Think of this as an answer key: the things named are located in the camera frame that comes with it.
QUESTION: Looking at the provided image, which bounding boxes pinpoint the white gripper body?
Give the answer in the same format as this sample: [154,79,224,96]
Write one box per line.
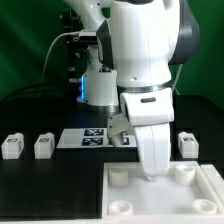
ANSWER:
[120,89,174,176]

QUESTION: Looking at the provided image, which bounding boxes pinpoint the white square tabletop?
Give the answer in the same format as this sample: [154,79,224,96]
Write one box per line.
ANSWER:
[102,161,224,224]

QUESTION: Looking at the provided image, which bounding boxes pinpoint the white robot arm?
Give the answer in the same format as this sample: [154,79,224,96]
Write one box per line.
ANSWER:
[63,0,200,179]

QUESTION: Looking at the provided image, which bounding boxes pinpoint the white sheet with tags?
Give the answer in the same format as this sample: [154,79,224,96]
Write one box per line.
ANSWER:
[56,127,138,150]

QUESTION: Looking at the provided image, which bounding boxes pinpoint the white cable right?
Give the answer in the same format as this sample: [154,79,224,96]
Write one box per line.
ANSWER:
[172,63,184,96]

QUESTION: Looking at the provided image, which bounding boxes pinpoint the white obstacle rail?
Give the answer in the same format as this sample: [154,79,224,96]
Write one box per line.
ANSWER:
[201,164,224,205]

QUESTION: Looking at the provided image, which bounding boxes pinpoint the black camera on mount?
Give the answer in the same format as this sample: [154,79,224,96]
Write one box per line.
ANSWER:
[59,11,101,84]

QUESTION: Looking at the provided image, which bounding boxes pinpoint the black cables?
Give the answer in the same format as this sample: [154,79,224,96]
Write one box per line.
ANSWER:
[0,81,79,105]

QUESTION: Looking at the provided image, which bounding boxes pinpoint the white camera cable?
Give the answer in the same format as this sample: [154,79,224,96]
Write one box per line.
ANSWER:
[41,31,81,83]

